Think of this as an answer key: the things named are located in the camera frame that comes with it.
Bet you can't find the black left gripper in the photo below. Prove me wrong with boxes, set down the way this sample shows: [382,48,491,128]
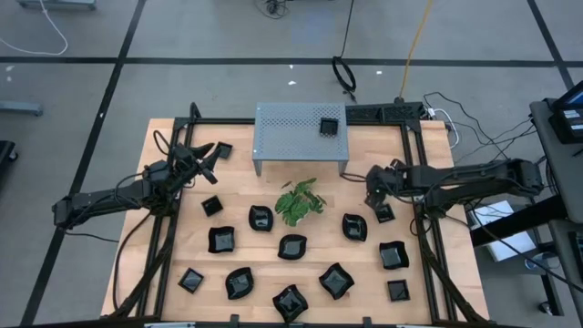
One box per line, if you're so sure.
[170,142,223,186]

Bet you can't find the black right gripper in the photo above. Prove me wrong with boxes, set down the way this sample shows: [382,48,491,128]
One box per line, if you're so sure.
[363,161,398,213]

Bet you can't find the green potted plant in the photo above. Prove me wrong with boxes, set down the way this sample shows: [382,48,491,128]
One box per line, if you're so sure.
[274,177,328,228]

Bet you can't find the grey perforated metal shelf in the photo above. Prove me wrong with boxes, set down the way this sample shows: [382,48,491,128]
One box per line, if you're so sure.
[251,101,351,178]

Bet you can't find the black perforated metal box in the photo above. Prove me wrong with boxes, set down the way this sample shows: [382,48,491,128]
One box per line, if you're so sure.
[344,101,425,125]

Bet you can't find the black metal beam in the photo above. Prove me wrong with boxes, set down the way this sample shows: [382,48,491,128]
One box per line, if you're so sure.
[468,194,569,248]

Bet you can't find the white box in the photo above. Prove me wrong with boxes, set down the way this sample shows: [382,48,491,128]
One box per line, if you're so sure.
[466,200,538,263]

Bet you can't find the grey side desk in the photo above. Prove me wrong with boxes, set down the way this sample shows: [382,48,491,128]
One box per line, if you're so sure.
[529,97,583,328]

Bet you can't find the grey metal floor bar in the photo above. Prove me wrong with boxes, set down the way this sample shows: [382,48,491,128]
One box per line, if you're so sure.
[0,99,45,118]

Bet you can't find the black device with labels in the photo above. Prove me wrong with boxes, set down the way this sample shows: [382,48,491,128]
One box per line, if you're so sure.
[547,107,583,145]

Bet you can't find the grey metal table base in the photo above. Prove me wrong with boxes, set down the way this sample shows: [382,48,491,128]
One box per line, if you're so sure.
[16,0,97,11]

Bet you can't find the blue screen monitor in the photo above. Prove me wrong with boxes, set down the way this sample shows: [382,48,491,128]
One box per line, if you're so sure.
[550,80,583,110]

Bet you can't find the black coiled floor cable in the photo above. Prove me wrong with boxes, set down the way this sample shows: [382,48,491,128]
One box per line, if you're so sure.
[331,0,359,104]

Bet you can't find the black frame cable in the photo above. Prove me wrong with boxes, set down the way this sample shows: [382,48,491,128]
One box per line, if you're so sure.
[111,209,154,313]

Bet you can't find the black cable bundle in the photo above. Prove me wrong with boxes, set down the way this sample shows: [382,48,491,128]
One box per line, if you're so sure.
[254,0,292,20]

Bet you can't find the yellow floor cable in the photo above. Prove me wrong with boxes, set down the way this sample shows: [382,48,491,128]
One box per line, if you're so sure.
[398,0,434,102]

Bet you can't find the white floor cable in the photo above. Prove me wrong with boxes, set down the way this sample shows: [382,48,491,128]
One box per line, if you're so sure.
[0,0,69,56]

